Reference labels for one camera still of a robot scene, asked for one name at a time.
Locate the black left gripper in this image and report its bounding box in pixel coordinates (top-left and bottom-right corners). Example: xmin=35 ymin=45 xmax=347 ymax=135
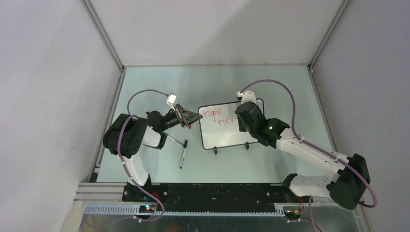
xmin=159 ymin=103 xmax=203 ymax=132

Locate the white whiteboard black frame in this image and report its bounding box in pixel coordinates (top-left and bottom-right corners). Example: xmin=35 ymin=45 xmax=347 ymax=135
xmin=197 ymin=101 xmax=257 ymax=153

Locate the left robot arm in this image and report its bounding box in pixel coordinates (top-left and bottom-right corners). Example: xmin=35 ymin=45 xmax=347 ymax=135
xmin=102 ymin=104 xmax=203 ymax=201

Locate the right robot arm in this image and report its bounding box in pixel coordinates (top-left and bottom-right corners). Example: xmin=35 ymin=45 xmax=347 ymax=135
xmin=235 ymin=101 xmax=370 ymax=210

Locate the blue whiteboard marker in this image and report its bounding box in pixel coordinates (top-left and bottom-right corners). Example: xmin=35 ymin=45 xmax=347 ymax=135
xmin=179 ymin=140 xmax=188 ymax=169

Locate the green whiteboard marker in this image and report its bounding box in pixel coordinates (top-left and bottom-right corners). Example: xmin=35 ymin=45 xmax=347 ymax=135
xmin=162 ymin=132 xmax=185 ymax=147

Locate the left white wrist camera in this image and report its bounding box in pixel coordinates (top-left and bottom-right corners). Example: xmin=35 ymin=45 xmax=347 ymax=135
xmin=166 ymin=93 xmax=176 ymax=110

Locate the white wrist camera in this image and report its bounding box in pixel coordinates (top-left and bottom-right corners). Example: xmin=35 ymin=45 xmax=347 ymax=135
xmin=236 ymin=91 xmax=256 ymax=104
xmin=166 ymin=93 xmax=176 ymax=110

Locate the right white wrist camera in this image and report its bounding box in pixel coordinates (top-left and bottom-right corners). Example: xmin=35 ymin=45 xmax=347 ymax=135
xmin=236 ymin=91 xmax=256 ymax=104

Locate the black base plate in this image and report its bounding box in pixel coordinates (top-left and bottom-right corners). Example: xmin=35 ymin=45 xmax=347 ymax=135
xmin=122 ymin=183 xmax=309 ymax=213

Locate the grey cable duct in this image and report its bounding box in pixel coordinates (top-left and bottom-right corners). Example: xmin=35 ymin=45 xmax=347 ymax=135
xmin=83 ymin=204 xmax=285 ymax=217

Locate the right aluminium frame rail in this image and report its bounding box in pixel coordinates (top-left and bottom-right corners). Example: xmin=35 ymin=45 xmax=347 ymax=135
xmin=307 ymin=0 xmax=351 ymax=150

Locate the aluminium frame rail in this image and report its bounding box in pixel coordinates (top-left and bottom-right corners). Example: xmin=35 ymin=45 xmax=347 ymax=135
xmin=81 ymin=0 xmax=126 ymax=182
xmin=307 ymin=0 xmax=351 ymax=150

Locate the left aluminium frame rail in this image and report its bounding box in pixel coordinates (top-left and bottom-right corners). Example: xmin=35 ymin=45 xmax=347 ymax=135
xmin=81 ymin=0 xmax=126 ymax=182

